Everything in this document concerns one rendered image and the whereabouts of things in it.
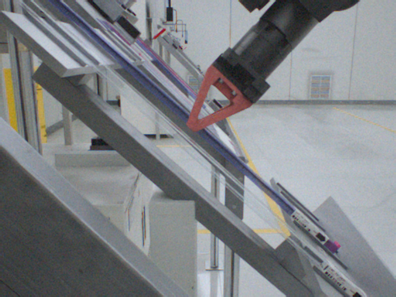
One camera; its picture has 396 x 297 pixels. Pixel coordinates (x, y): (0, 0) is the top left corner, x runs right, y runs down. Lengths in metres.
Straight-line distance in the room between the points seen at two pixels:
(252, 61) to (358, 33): 7.78
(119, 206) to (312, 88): 7.12
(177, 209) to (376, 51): 7.98
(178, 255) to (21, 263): 0.34
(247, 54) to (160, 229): 0.25
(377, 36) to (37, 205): 8.26
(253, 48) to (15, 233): 0.34
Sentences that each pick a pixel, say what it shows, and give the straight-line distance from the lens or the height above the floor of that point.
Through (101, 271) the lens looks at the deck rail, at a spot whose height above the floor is 0.90.
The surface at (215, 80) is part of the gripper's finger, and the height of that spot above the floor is 0.97.
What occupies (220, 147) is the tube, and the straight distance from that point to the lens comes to 0.48.
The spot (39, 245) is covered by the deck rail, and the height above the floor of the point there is 0.91.
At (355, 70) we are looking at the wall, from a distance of 8.23.
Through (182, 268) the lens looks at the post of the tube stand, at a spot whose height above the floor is 0.72.
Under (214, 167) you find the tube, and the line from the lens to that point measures 0.38.
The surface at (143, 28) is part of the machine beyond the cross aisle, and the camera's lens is 4.52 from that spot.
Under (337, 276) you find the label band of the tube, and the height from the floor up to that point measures 0.77.
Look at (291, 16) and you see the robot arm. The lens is 0.47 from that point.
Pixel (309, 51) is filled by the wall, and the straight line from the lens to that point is 7.90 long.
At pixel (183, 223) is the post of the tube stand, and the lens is 0.50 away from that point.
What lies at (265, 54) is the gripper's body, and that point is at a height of 1.00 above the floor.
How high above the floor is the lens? 1.00
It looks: 14 degrees down
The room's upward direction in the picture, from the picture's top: straight up
